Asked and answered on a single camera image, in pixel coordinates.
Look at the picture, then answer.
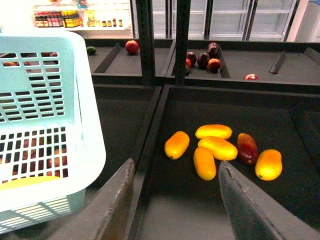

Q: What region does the dark red mango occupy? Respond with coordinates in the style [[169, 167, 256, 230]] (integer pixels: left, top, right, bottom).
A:
[[236, 133, 259, 166]]

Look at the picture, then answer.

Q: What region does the shelf of sauce bottles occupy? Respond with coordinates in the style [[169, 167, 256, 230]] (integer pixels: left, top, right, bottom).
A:
[[32, 0, 132, 31]]

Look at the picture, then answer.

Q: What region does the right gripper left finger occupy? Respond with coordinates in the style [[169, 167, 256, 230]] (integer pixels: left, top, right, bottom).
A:
[[49, 158, 135, 240]]

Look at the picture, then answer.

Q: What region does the yellow mango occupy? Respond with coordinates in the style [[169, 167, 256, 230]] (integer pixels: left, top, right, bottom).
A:
[[197, 136, 238, 161], [193, 146, 217, 181], [255, 149, 283, 181], [195, 124, 233, 140], [0, 176, 61, 191], [164, 131, 190, 160]]

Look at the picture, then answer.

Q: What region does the black display tray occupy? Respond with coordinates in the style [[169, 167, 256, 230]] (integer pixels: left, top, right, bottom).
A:
[[128, 85, 320, 240]]

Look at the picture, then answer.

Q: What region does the yellow mango top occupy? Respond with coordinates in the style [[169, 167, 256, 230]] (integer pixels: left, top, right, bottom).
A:
[[195, 124, 233, 140]]

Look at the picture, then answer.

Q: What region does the red apple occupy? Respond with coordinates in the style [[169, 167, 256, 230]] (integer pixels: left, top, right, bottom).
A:
[[125, 40, 139, 55]]

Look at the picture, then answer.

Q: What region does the light teal plastic basket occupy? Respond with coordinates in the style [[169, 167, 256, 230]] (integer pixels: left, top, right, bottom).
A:
[[0, 30, 106, 234]]

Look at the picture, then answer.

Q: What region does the green avocado on shelf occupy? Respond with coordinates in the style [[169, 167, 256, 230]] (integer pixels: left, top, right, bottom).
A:
[[86, 46, 97, 56]]

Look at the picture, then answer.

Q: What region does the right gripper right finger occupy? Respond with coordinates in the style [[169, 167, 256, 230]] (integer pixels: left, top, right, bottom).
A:
[[218, 161, 320, 240]]

